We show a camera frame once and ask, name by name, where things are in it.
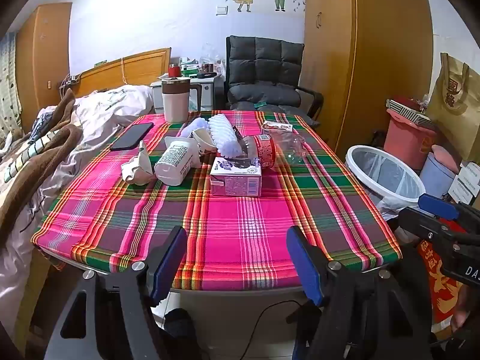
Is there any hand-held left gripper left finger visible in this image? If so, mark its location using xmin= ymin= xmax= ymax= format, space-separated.
xmin=47 ymin=226 xmax=188 ymax=360

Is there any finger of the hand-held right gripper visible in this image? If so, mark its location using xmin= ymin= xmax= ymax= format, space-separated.
xmin=418 ymin=194 xmax=460 ymax=221
xmin=397 ymin=207 xmax=457 ymax=248

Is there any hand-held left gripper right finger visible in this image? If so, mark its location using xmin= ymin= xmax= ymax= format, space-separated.
xmin=286 ymin=226 xmax=426 ymax=360

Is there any white mesh trash bin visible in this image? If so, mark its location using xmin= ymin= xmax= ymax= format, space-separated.
xmin=345 ymin=145 xmax=426 ymax=220

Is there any pink milk carton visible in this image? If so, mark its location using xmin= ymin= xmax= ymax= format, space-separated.
xmin=209 ymin=157 xmax=263 ymax=197

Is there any white plastic yogurt cup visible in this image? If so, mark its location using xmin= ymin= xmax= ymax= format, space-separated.
xmin=154 ymin=137 xmax=201 ymax=186

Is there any crushed red label plastic bottle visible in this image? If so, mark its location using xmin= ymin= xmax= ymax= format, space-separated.
xmin=234 ymin=133 xmax=310 ymax=169

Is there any small white paper cup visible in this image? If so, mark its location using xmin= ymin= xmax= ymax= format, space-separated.
xmin=192 ymin=127 xmax=218 ymax=155

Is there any clear snack wrapper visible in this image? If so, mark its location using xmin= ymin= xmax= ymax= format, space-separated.
xmin=261 ymin=121 xmax=294 ymax=134

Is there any light blue tub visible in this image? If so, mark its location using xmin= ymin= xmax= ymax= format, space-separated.
xmin=419 ymin=154 xmax=460 ymax=199

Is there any white bin liner bag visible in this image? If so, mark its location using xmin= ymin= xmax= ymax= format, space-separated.
xmin=375 ymin=194 xmax=407 ymax=223

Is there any stack of white boxes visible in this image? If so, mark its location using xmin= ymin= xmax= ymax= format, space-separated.
xmin=448 ymin=161 xmax=480 ymax=207

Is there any pink tub lid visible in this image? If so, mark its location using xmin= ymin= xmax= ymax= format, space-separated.
xmin=431 ymin=144 xmax=462 ymax=173

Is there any red gift box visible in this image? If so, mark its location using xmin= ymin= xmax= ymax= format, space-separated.
xmin=418 ymin=238 xmax=466 ymax=331

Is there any pink plaid tablecloth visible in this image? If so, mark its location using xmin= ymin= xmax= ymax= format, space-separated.
xmin=31 ymin=110 xmax=403 ymax=292

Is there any pink plastic bucket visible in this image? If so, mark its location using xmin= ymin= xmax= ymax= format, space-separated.
xmin=383 ymin=109 xmax=437 ymax=171

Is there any striped box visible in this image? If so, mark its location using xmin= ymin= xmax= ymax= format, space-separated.
xmin=386 ymin=97 xmax=432 ymax=121

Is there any brown paper bag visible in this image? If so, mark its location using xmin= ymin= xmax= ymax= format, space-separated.
xmin=425 ymin=52 xmax=480 ymax=162

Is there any black smartphone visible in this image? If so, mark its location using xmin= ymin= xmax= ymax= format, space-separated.
xmin=110 ymin=122 xmax=155 ymax=151

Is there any tall wooden wardrobe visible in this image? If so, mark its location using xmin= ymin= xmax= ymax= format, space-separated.
xmin=300 ymin=0 xmax=436 ymax=154

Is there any white tumbler with brown lid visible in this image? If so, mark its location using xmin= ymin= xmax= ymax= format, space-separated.
xmin=161 ymin=77 xmax=199 ymax=124

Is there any brown blanket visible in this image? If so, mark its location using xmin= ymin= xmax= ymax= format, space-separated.
xmin=0 ymin=88 xmax=98 ymax=241

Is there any white bedside cabinet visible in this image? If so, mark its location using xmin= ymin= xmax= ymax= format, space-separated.
xmin=150 ymin=74 xmax=225 ymax=114

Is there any dark grey padded chair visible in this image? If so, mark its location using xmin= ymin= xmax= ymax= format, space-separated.
xmin=225 ymin=35 xmax=324 ymax=121

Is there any patterned curtain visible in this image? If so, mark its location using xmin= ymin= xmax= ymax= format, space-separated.
xmin=0 ymin=32 xmax=23 ymax=139

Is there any small wooden wardrobe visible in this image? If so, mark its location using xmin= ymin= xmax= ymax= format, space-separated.
xmin=15 ymin=2 xmax=73 ymax=132

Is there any black cable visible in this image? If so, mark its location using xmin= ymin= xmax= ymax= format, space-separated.
xmin=210 ymin=300 xmax=301 ymax=360

